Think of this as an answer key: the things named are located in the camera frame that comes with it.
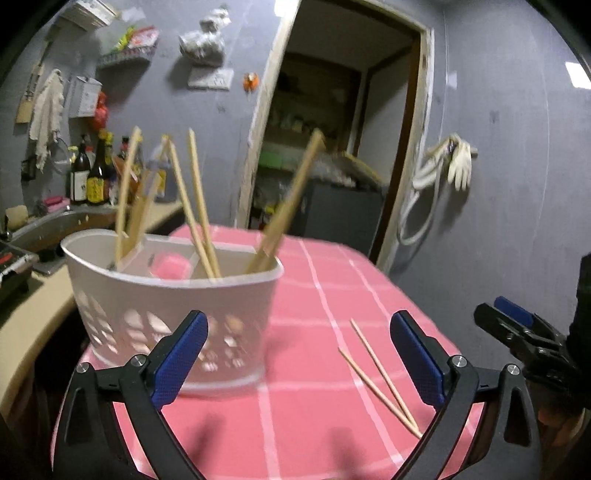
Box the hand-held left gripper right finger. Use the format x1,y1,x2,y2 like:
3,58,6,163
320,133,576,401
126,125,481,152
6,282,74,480
390,310,541,480

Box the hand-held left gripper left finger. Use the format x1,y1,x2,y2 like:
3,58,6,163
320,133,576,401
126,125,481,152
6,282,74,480
55,310,210,480

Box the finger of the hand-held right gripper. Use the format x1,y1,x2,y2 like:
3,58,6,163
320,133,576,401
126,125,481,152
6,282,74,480
474,302,563,368
493,296,563,345

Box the thin wooden chopstick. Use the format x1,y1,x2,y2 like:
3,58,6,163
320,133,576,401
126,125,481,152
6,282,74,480
126,135,171,257
113,126,143,271
350,318,419,428
338,347,423,439

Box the white plastic basket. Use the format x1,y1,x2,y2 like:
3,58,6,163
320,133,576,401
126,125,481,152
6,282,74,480
60,229,284,398

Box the bunch of wooden chopsticks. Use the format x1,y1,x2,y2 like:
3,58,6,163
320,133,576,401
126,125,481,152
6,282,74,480
167,128,327,280

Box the person's right hand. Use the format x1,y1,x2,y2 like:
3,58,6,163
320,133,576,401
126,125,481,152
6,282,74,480
538,402,591,445

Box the pink checked tablecloth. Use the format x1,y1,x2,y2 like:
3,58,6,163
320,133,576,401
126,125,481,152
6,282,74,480
50,224,491,480

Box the white rubber gloves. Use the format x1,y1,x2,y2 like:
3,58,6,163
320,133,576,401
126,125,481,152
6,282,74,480
446,133,474,191

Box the beige kitchen counter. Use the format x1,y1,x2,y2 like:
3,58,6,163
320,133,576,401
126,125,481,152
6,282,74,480
0,200,186,418

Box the grey cabinet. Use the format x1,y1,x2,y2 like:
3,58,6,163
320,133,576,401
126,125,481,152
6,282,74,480
294,179,385,253

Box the clear oil jug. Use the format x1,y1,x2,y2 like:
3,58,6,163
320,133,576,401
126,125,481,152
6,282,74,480
147,137,179,203

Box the metal sink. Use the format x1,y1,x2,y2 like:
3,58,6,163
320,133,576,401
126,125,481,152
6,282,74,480
8,207,117,260

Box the black stove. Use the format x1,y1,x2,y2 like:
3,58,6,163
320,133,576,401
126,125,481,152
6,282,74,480
0,239,41,302

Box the dark bottle yellow label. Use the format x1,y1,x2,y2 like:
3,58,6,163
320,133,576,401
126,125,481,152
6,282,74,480
86,131,112,206

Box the dark bottle white label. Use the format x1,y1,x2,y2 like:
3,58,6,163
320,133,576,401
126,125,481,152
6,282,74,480
69,133,92,205

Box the yellow sponge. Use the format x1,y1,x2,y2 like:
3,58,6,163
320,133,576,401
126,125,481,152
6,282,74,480
5,205,30,230

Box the red plastic bag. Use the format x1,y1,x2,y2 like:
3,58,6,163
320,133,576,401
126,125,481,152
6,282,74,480
92,91,110,133

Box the white rag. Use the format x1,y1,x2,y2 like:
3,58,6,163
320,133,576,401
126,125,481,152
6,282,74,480
28,68,66,172

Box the wooden shelf unit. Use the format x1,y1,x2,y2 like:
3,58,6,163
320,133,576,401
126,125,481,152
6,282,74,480
267,52,364,154

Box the hanging wooden brush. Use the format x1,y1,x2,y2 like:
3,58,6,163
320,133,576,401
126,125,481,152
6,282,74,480
16,59,45,125

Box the hanging plastic bag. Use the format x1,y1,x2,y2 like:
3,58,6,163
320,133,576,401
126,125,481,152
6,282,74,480
178,6,227,66

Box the colourful snack packets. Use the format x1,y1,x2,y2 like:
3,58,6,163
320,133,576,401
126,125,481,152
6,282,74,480
113,25,160,52

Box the white hose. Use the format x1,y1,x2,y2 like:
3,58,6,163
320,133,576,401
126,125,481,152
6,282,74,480
397,136,451,246

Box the wooden door frame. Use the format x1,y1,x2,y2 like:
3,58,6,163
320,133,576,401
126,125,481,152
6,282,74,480
237,0,435,274

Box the white wall socket box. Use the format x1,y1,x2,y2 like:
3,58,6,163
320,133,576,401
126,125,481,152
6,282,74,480
188,68,234,92

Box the wire wall shelf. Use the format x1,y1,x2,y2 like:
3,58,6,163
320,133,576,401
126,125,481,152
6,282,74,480
96,45,158,71

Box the white wall rack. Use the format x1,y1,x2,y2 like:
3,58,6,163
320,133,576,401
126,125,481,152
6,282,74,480
59,0,119,29

